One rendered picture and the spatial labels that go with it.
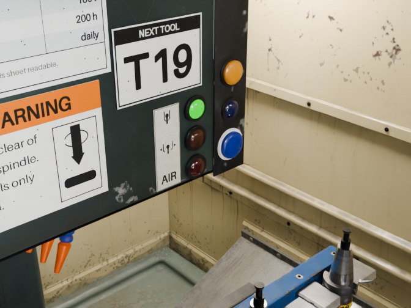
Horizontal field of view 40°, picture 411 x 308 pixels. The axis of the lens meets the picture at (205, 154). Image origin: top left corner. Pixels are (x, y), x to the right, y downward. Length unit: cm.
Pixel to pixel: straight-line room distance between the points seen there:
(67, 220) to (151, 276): 159
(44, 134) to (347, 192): 110
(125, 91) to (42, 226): 13
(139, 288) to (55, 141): 160
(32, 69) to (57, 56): 2
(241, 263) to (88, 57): 135
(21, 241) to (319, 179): 111
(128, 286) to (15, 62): 167
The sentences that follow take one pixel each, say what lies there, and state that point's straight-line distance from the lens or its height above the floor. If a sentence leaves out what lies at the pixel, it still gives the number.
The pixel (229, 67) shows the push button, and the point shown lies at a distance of 56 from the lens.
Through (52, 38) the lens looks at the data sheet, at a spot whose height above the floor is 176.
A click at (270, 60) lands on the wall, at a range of 151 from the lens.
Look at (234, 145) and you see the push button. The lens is 60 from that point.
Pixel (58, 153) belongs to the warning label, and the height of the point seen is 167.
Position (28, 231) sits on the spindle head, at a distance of 50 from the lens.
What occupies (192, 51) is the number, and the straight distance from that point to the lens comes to 53.
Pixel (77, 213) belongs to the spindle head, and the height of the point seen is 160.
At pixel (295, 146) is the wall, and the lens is 154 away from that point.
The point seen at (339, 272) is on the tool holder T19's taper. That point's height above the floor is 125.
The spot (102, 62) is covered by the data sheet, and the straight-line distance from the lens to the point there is 48.
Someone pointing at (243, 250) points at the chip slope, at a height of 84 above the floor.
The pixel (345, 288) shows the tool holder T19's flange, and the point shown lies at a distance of 104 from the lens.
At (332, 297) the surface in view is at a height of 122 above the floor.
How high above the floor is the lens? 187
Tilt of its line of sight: 26 degrees down
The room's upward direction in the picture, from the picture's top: straight up
